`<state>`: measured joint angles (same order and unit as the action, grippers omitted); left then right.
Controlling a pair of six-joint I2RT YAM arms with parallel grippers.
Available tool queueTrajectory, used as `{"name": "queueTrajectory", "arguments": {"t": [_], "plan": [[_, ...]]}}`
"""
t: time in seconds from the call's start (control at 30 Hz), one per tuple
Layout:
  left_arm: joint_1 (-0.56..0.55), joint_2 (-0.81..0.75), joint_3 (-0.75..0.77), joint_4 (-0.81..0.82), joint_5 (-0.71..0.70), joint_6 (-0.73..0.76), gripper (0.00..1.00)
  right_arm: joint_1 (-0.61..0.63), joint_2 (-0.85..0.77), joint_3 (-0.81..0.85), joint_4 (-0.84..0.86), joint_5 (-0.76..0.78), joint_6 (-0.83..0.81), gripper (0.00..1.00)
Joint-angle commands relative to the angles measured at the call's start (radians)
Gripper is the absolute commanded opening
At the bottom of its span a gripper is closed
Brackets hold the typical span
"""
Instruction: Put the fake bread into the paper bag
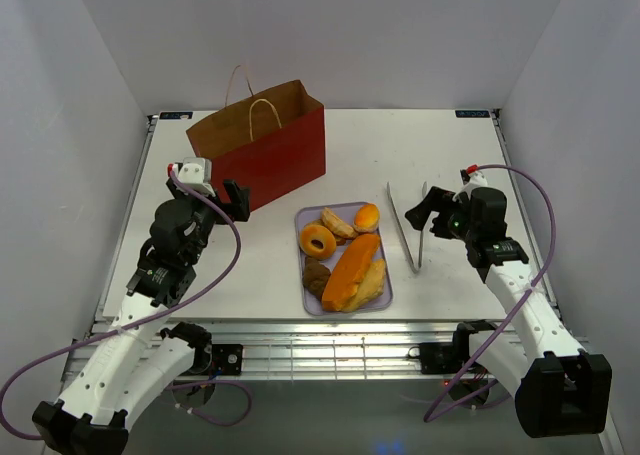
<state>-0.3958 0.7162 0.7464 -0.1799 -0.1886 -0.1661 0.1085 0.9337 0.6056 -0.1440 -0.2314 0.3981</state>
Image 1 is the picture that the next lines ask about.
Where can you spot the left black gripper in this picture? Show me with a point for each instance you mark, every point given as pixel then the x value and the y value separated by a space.
pixel 220 206

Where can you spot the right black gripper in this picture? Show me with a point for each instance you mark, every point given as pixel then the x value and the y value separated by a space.
pixel 436 211

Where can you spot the round orange bun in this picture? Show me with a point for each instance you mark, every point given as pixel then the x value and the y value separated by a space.
pixel 366 219

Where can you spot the metal tongs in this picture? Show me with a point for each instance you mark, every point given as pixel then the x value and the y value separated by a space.
pixel 415 262

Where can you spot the orange donut bread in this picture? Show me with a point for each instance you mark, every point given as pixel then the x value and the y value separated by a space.
pixel 317 242

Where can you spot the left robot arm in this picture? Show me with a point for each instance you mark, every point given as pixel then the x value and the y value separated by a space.
pixel 130 368

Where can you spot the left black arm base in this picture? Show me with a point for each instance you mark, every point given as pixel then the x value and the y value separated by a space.
pixel 215 357

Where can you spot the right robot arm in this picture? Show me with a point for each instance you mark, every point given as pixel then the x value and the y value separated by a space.
pixel 559 388

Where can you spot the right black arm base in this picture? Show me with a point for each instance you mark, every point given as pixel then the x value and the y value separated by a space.
pixel 439 358

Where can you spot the red paper bag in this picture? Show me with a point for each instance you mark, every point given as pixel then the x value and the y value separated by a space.
pixel 272 142

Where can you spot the pale yellow flat bread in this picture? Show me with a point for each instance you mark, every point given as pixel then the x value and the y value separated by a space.
pixel 371 287

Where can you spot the sliced brown bread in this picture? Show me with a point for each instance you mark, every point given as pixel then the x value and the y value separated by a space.
pixel 336 225

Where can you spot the right blue table sticker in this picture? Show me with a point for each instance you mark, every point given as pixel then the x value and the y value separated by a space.
pixel 472 114

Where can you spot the blue table sticker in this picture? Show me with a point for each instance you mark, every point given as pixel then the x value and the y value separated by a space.
pixel 176 115
pixel 472 114

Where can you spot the lilac plastic tray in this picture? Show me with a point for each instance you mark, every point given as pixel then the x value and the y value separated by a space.
pixel 346 211

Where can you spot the long orange baguette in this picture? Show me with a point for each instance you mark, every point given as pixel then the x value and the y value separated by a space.
pixel 349 271

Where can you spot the brown chocolate croissant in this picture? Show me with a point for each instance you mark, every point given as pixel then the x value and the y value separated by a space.
pixel 315 277

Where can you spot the left blue table sticker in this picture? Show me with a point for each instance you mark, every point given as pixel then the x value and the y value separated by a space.
pixel 176 115

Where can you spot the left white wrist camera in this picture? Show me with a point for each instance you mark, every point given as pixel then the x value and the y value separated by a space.
pixel 195 173

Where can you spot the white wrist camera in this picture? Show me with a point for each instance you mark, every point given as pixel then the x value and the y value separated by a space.
pixel 472 178
pixel 195 173

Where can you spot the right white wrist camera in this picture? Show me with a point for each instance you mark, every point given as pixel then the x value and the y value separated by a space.
pixel 472 178

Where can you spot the aluminium table frame rail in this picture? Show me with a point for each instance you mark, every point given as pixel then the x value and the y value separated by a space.
pixel 329 351

